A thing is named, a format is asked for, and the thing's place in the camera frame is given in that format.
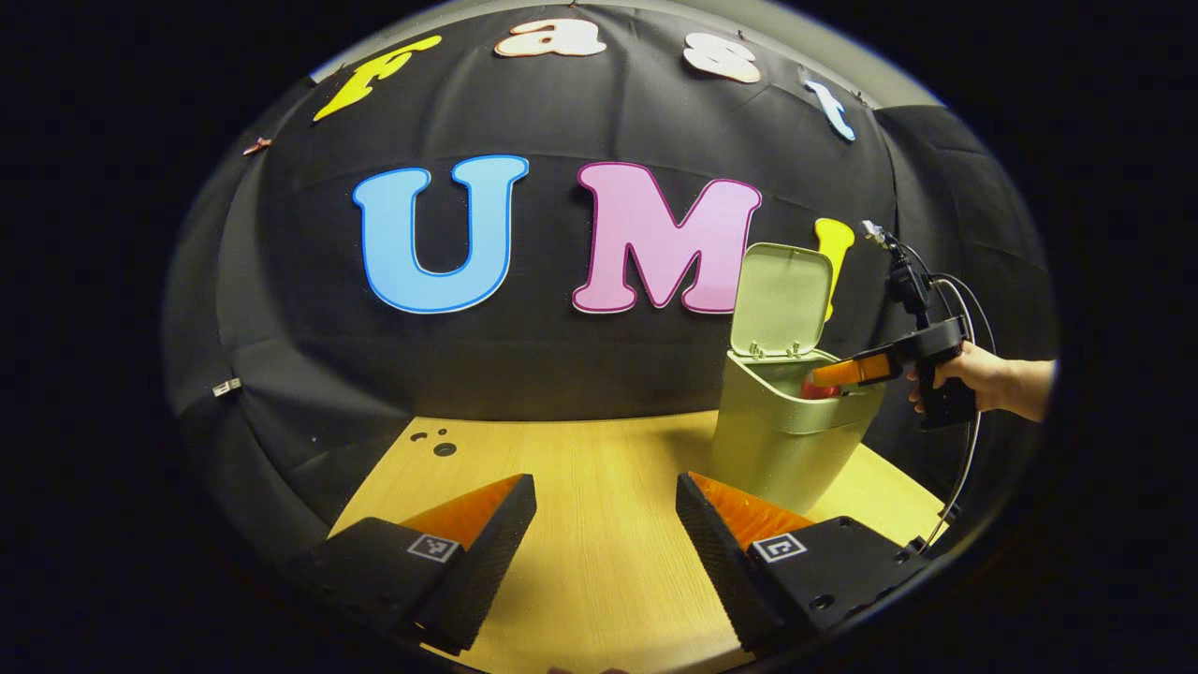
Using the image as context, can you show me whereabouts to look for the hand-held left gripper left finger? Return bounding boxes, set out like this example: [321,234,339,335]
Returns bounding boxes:
[293,474,538,655]

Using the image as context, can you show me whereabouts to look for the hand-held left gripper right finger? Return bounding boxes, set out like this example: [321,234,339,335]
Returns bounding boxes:
[675,472,934,654]

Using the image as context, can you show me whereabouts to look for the green desktop garbage bin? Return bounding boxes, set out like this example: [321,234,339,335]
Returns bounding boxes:
[708,242,886,515]

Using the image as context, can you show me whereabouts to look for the wooden desktop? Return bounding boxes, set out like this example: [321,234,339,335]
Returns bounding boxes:
[328,412,948,674]

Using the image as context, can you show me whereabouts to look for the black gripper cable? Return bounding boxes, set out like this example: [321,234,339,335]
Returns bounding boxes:
[910,270,999,555]

